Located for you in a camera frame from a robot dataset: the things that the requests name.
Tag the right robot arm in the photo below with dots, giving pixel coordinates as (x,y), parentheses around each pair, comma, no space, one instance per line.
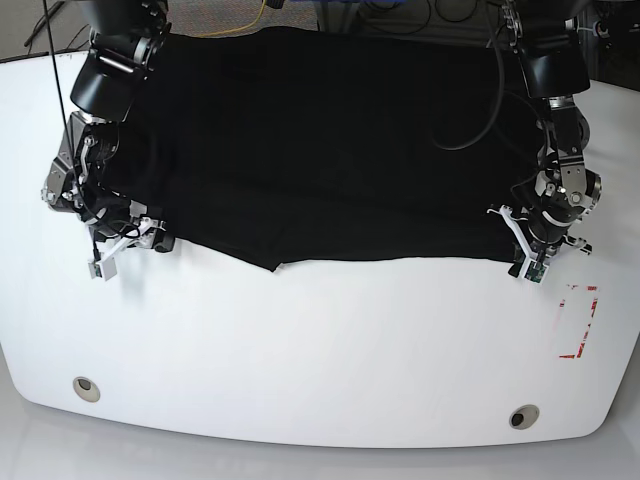
(124,38)

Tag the table grommet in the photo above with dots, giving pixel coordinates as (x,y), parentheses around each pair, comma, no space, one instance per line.
(86,389)
(524,417)

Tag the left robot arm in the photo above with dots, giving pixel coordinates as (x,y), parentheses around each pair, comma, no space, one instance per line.
(561,190)

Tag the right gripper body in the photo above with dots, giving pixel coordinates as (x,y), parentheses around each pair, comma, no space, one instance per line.
(131,221)

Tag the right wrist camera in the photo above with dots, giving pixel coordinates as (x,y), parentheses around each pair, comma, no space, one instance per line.
(104,269)

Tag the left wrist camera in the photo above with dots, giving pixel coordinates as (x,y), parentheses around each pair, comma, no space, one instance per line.
(534,271)

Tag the black t-shirt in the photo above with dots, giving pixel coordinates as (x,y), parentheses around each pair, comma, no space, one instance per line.
(289,145)

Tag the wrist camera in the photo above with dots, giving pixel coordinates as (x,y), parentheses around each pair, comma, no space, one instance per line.
(534,271)
(104,269)

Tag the red tape rectangle marking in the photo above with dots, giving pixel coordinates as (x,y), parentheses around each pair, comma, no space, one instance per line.
(574,317)

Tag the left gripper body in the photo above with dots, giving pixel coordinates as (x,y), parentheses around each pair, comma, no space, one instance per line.
(539,239)

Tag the left table grommet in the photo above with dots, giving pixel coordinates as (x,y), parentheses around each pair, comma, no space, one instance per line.
(86,389)

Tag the right table grommet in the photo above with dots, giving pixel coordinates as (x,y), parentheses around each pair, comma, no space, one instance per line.
(524,417)

